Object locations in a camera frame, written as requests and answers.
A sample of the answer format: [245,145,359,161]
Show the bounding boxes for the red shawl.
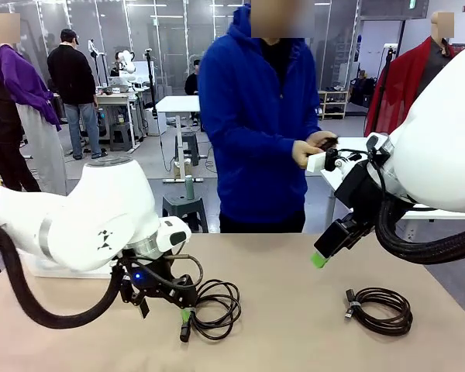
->
[363,36,435,136]

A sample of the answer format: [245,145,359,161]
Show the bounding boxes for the person's right hand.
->
[292,139,323,171]

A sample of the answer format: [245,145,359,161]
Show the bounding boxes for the wooden shoe rack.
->
[317,89,350,120]

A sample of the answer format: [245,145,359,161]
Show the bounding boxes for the black cable without tie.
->
[179,279,242,343]

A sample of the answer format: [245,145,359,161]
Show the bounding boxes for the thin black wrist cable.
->
[164,252,205,290]

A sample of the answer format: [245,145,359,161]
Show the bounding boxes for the person's right forearm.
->
[212,123,307,171]

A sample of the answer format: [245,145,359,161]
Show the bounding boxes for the small black cable bundle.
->
[319,133,340,153]

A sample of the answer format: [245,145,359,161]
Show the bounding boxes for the black tripod pole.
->
[369,44,397,136]

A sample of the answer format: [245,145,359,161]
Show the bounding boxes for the black bags pile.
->
[350,69,375,108]

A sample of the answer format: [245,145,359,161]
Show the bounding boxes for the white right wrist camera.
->
[305,148,357,175]

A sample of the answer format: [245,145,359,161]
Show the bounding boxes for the white background desk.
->
[155,95,202,184]

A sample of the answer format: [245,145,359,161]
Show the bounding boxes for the black USB cable grey tie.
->
[344,286,414,336]

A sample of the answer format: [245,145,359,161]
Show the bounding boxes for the grey plastic stool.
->
[161,191,209,234]
[174,131,201,167]
[108,122,135,152]

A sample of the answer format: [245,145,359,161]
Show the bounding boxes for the mannequin in grey shirt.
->
[422,11,456,94]

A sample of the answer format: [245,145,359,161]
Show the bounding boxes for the man in black jacket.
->
[46,29,109,160]

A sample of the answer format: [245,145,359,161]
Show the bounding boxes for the person in blue hoodie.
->
[197,3,322,234]

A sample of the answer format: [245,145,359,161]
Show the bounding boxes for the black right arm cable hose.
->
[374,191,465,267]

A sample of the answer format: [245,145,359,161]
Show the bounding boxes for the person's left hand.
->
[306,130,339,152]

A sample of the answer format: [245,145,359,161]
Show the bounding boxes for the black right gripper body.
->
[332,161,384,218]

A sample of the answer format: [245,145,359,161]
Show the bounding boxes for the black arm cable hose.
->
[0,222,123,330]
[374,191,465,267]

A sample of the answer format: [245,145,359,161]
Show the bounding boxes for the grey background workbench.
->
[95,83,143,154]

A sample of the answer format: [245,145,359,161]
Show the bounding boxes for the black camera stand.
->
[144,48,159,117]

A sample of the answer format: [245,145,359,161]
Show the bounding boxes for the person's left forearm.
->
[301,104,322,136]

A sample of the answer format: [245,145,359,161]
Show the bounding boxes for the clear plastic storage container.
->
[17,247,119,279]

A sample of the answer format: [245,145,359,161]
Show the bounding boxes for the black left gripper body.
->
[118,257,179,307]

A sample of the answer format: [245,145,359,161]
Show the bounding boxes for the seated person in black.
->
[184,60,201,97]

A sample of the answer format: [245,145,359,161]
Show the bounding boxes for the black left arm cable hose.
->
[0,222,123,330]

